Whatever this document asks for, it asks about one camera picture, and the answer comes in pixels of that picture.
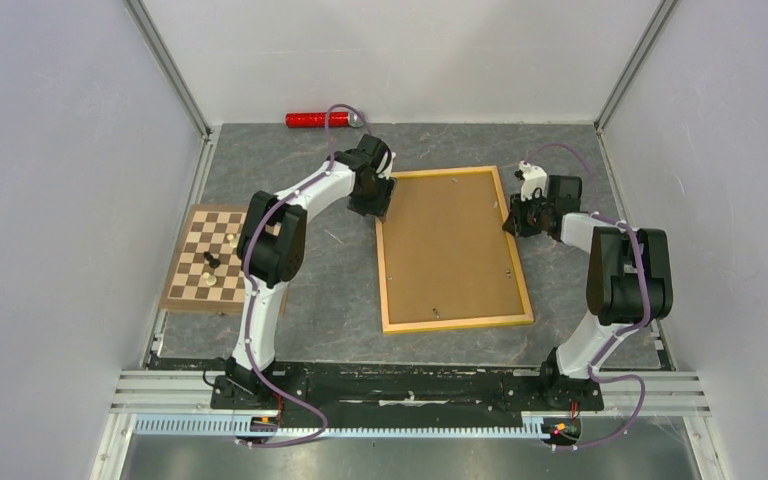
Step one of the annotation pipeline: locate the brown backing board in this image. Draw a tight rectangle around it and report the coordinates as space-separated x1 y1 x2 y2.
381 172 528 326

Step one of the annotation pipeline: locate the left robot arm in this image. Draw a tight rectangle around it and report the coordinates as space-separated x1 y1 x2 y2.
226 134 397 408

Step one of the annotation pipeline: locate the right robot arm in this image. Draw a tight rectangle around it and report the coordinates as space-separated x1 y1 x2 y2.
503 164 673 408

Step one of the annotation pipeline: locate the red glitter microphone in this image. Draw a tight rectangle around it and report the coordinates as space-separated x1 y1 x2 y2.
284 110 365 129

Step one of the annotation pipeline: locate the black chess piece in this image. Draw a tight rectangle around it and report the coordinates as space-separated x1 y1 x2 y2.
202 251 222 270

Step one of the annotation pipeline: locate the wooden chessboard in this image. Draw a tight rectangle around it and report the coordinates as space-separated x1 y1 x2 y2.
158 203 289 318

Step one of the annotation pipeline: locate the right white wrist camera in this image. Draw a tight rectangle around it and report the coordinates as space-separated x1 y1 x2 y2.
515 161 548 202

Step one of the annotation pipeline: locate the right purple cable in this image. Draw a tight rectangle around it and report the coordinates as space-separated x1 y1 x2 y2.
523 142 654 453

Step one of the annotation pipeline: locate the purple cable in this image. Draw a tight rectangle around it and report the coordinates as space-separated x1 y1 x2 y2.
523 142 654 453
241 102 375 450

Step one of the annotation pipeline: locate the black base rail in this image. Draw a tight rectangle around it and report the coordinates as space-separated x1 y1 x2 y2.
148 358 604 419

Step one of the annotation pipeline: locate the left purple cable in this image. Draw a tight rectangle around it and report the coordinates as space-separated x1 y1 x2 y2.
241 102 375 450

